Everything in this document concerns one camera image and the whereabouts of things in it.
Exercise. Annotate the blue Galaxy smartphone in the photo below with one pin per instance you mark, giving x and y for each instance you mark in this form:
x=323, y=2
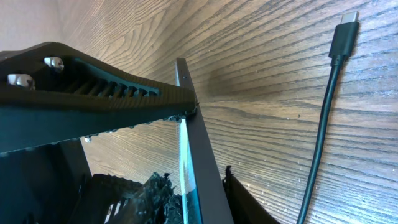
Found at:
x=203, y=196

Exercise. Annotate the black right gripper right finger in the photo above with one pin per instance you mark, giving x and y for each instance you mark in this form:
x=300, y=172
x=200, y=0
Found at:
x=245, y=209

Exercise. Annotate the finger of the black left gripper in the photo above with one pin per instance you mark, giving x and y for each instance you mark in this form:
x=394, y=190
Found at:
x=111, y=199

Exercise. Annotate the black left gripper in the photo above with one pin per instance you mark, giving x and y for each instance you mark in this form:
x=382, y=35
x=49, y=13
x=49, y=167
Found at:
x=43, y=185

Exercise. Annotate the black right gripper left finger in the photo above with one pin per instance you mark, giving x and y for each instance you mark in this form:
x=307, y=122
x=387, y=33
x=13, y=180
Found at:
x=52, y=93

